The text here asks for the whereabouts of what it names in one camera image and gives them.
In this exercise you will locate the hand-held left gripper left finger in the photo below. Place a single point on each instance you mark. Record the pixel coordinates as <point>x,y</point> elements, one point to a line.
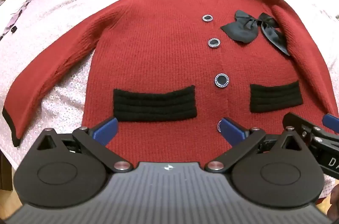
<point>106,130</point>

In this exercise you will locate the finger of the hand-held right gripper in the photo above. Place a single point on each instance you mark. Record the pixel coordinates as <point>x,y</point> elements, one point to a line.
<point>331,123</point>
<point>302,123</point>

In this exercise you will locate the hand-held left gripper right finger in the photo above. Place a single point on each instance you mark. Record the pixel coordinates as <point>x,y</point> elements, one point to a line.
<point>233,131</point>

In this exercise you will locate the red knit cardigan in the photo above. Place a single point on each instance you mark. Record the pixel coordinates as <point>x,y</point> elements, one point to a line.
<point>164,59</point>

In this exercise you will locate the pink floral bed sheet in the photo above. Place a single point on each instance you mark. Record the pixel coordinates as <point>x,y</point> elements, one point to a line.
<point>68,14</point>

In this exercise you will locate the small black clip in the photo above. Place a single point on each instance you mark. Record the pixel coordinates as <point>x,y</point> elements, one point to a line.
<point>12,28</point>

